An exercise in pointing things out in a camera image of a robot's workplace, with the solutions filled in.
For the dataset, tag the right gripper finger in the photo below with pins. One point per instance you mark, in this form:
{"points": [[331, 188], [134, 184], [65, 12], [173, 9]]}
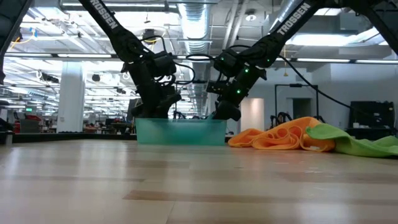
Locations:
{"points": [[228, 112]]}

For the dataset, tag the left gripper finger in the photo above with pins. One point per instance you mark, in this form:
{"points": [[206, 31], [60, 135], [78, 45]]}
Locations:
{"points": [[169, 101], [138, 112]]}

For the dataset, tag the orange microfiber towel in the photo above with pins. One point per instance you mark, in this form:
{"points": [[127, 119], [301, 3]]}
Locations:
{"points": [[280, 137]]}

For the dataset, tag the green microfiber towel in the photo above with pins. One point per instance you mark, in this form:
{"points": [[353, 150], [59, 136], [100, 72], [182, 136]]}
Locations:
{"points": [[357, 144]]}

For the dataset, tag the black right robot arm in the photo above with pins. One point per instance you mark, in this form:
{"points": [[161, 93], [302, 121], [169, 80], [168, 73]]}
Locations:
{"points": [[292, 20]]}

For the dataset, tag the black background robot arm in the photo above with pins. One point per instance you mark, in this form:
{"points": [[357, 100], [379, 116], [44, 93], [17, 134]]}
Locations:
{"points": [[319, 118], [281, 116], [178, 115]]}

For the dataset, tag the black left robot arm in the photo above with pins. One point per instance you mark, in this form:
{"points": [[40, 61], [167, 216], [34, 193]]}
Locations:
{"points": [[105, 18]]}

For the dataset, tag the white door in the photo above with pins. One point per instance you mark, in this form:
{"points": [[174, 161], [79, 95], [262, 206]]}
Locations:
{"points": [[252, 113]]}

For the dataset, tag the white building pillar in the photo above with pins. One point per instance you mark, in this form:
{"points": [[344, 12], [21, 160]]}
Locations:
{"points": [[71, 99]]}

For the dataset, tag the long ceiling light bar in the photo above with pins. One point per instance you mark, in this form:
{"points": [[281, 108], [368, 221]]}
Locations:
{"points": [[84, 55]]}

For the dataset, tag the red background equipment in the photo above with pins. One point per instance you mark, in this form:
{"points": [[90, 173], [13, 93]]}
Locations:
{"points": [[32, 118]]}

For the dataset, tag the green exit sign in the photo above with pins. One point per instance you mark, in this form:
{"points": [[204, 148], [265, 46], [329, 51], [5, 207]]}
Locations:
{"points": [[29, 109]]}

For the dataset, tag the black storage cabinet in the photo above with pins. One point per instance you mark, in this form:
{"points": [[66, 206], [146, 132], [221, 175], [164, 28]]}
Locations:
{"points": [[371, 118]]}

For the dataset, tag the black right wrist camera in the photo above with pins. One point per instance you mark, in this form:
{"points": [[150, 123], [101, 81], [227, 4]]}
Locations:
{"points": [[219, 87]]}

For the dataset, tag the black background rig frame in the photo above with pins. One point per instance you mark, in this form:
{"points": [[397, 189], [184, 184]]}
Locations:
{"points": [[295, 85]]}

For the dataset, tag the black ceiling-mounted camera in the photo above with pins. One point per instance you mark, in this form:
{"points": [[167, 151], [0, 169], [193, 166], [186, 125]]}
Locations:
{"points": [[95, 77], [150, 33], [18, 35]]}

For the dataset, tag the silver ventilation duct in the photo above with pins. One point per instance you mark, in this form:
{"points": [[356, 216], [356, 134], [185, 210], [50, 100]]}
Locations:
{"points": [[194, 25]]}

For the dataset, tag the black metal table frame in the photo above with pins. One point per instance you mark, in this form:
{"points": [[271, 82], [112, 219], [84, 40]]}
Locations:
{"points": [[62, 137]]}

